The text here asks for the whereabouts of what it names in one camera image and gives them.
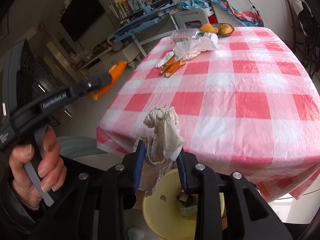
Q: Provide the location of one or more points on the beige paper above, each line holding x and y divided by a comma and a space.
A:
165, 135

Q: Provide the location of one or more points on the blue plastic bag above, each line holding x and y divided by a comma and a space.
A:
197, 1

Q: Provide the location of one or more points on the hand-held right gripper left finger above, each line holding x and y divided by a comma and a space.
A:
140, 165

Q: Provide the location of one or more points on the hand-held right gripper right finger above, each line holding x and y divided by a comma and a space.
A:
183, 177

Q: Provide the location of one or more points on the white stuffed bag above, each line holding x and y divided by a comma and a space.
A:
298, 7

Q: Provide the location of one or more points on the grey green cushioned chair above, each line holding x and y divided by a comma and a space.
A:
75, 146

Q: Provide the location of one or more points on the beige kettlebell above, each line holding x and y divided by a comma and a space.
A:
115, 45

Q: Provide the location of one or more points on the cream television cabinet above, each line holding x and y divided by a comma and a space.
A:
110, 60

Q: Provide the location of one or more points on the white tissue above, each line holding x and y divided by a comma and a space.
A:
197, 46
162, 61

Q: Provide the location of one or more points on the dark woven fruit basket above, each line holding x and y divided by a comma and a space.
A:
231, 32

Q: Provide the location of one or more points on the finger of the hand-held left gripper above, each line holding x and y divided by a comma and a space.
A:
95, 81

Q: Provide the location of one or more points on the blue study desk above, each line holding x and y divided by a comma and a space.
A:
140, 20

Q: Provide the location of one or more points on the person's left hand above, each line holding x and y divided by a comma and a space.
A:
51, 160

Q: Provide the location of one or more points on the yellow plastic basin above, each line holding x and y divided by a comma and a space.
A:
162, 217

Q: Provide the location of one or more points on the yellow mango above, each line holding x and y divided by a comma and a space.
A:
225, 29
208, 28

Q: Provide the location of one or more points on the white plastic stool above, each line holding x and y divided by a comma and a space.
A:
192, 15

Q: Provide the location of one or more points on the colourful printed cloth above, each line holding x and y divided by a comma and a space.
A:
240, 12

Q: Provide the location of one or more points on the dark wooden chair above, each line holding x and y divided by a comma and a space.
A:
287, 10

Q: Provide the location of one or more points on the large orange peel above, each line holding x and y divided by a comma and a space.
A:
117, 72

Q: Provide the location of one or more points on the black television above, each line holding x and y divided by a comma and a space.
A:
82, 12

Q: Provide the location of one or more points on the clear plastic bottle white cap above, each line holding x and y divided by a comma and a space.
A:
185, 33

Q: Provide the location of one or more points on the row of books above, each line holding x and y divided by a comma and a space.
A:
122, 8

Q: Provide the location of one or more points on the black folding chair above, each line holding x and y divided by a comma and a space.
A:
312, 42

